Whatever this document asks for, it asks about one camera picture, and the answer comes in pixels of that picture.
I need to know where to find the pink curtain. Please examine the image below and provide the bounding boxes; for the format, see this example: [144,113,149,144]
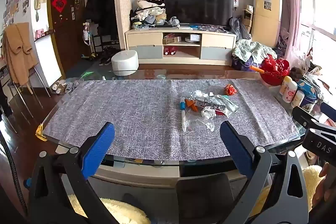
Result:
[276,0,301,62]

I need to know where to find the red patterned snack wrapper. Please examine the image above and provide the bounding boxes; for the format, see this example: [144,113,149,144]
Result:
[199,102,226,117]

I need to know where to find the person's right hand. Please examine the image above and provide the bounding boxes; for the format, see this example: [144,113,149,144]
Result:
[312,164,336,214]

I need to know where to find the orange red wrapper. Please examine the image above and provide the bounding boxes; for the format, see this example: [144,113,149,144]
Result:
[224,84,237,96]

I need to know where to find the children's scooter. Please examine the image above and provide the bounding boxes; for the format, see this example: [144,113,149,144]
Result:
[81,21,99,60]

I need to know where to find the white paper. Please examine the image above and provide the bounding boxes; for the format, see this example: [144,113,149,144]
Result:
[201,106,217,119]

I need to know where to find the cream bottle yellow cap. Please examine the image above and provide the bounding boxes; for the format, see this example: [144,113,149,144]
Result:
[279,76,293,95]

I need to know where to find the small white bottle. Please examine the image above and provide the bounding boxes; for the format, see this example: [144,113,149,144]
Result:
[291,90,305,109]

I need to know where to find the grey woven table runner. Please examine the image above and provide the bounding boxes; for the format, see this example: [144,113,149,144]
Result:
[42,79,300,161]

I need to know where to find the pile of clothes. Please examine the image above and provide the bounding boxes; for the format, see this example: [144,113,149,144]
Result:
[130,0,181,30]

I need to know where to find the dark grey waste bin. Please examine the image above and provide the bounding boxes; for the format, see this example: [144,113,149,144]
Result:
[175,173,235,224]

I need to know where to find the black coat rack with coats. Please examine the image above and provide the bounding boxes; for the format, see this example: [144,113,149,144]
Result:
[84,0,130,56]

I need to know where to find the beige standing air conditioner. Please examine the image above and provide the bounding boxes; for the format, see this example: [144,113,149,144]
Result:
[254,0,282,49]

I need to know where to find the brown wooden door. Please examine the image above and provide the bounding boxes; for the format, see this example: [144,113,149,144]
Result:
[47,0,87,77]

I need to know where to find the pile of slippers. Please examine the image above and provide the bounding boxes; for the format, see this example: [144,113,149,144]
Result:
[50,80,79,94]

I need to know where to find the floral cloth heap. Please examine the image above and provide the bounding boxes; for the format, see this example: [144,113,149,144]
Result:
[232,39,277,63]

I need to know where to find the black braided cable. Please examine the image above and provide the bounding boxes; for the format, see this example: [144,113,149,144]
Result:
[0,132,29,216]

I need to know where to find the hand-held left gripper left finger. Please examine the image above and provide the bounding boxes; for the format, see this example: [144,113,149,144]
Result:
[28,122,124,224]

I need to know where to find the tan coat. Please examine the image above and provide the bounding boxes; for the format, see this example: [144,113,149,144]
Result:
[3,22,38,85]

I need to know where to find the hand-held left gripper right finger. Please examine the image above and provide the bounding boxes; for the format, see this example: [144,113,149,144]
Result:
[219,121,310,224]

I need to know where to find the black flat television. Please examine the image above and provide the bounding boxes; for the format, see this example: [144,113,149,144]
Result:
[164,0,234,28]

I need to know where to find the grey plastic bag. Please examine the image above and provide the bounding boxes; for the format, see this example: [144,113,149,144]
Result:
[230,17,251,41]

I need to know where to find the white board panel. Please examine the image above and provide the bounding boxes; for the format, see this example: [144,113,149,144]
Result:
[34,30,63,88]

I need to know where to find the white round stool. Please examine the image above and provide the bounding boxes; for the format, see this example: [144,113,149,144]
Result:
[111,50,139,76]

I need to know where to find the clear plastic wrapper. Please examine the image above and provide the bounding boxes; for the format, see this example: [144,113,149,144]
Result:
[185,112,216,132]
[192,90,214,101]

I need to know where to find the metal chair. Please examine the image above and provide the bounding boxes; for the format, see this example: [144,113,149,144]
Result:
[7,61,51,98]

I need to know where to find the cardboard boxes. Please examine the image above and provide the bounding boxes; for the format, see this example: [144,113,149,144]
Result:
[241,5,254,35]

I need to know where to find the orange plastic piece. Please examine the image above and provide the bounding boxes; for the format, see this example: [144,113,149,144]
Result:
[185,98,198,112]

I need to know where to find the blue white syringe tube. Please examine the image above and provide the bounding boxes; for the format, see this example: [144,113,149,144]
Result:
[179,98,189,132]

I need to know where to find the yellow table corner guard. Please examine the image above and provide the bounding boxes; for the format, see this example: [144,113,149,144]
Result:
[36,124,48,141]

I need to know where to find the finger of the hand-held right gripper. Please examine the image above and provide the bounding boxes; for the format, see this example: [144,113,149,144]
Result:
[292,106,320,133]
[320,102,336,121]

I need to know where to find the beige folding screen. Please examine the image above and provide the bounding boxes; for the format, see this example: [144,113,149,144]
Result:
[113,0,132,51]

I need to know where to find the red diamond door sign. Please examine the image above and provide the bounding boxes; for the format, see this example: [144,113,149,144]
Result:
[52,0,67,13]

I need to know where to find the beige grey television cabinet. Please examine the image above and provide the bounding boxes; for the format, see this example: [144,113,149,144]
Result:
[125,26,236,66]

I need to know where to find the blue patterned tin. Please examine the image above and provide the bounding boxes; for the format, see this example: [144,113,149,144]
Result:
[298,80,319,111]

